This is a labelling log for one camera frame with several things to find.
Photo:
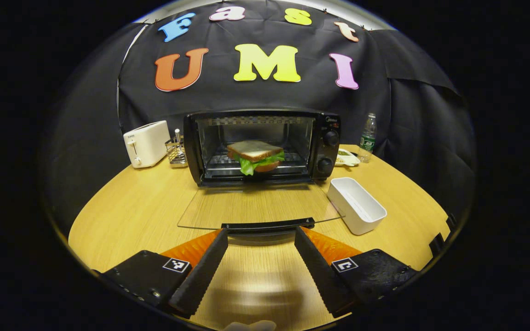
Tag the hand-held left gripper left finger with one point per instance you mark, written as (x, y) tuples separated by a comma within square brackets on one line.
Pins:
[(200, 276)]

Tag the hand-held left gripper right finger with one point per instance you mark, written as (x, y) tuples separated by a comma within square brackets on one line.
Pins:
[(320, 276)]

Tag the lettuce sandwich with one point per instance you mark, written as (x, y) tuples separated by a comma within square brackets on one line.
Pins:
[(253, 151)]

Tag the black electric oven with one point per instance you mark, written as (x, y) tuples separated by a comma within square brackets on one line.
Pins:
[(325, 138)]

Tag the white rectangular container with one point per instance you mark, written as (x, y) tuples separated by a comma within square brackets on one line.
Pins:
[(359, 207)]

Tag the white divided snack tray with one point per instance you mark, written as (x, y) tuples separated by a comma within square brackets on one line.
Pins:
[(347, 158)]

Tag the black table edge clamp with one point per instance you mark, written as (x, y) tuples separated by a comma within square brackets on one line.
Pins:
[(451, 221), (436, 243)]

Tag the white toaster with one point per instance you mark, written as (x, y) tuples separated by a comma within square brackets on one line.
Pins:
[(145, 145)]

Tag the clear plastic water bottle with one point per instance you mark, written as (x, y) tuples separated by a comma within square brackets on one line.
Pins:
[(367, 140)]

